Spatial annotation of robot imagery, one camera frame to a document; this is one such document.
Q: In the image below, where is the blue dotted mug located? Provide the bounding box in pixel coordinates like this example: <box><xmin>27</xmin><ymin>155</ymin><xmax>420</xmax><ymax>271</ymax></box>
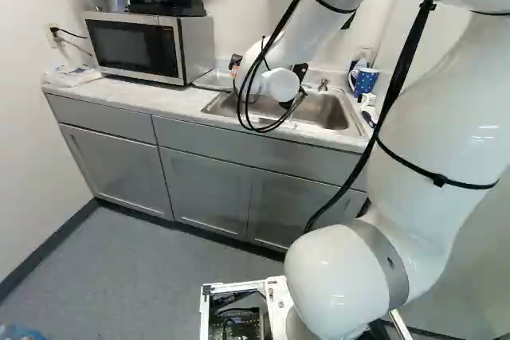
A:
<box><xmin>347</xmin><ymin>67</ymin><xmax>382</xmax><ymax>99</ymax></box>

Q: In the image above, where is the metal tray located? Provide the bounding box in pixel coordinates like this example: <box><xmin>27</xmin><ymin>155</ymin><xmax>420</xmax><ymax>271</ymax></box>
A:
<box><xmin>192</xmin><ymin>68</ymin><xmax>237</xmax><ymax>92</ymax></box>

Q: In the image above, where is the silver microwave oven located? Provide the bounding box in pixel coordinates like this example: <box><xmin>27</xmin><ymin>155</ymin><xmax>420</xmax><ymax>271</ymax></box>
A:
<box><xmin>83</xmin><ymin>10</ymin><xmax>216</xmax><ymax>88</ymax></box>

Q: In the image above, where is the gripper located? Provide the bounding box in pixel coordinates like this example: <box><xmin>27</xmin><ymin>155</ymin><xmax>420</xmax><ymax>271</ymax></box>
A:
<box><xmin>292</xmin><ymin>61</ymin><xmax>311</xmax><ymax>84</ymax></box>

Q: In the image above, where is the clear plastic bag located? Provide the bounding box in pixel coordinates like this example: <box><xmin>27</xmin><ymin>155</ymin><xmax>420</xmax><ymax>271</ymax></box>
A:
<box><xmin>42</xmin><ymin>63</ymin><xmax>104</xmax><ymax>88</ymax></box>

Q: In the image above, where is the white dish brush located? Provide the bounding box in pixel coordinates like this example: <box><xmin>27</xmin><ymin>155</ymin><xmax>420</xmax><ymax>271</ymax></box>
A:
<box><xmin>359</xmin><ymin>92</ymin><xmax>380</xmax><ymax>128</ymax></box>

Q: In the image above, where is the stainless steel sink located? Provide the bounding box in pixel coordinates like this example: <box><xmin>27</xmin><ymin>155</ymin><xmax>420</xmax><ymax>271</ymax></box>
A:
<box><xmin>200</xmin><ymin>84</ymin><xmax>370</xmax><ymax>139</ymax></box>

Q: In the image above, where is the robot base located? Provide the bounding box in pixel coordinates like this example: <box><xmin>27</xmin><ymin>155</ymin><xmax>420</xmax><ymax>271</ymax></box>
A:
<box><xmin>198</xmin><ymin>275</ymin><xmax>419</xmax><ymax>340</ymax></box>

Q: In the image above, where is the blue plastic package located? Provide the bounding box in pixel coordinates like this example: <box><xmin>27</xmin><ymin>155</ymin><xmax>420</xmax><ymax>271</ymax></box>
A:
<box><xmin>0</xmin><ymin>322</ymin><xmax>49</xmax><ymax>340</ymax></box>

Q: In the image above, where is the grey kitchen counter with cabinets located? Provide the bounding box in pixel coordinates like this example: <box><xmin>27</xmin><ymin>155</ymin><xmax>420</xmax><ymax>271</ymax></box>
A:
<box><xmin>41</xmin><ymin>64</ymin><xmax>375</xmax><ymax>254</ymax></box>

